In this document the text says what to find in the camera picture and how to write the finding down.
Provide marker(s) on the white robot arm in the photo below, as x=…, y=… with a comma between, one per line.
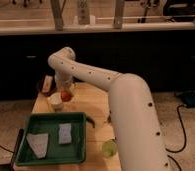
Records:
x=134, y=118

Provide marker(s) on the red apple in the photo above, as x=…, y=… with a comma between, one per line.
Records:
x=66, y=96

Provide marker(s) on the green round fruit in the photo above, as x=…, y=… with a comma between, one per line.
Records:
x=109, y=148

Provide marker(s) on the green plastic tray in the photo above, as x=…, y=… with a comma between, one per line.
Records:
x=57, y=153

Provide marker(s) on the blue black floor device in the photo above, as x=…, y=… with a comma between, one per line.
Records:
x=188, y=98

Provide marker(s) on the large white cloth piece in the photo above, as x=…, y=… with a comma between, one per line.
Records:
x=38, y=143

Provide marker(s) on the dark curved object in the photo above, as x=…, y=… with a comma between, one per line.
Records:
x=91, y=121

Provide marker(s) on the white paper cup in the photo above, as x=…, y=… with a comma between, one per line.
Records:
x=55, y=101

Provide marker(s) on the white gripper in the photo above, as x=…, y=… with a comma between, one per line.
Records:
x=63, y=84

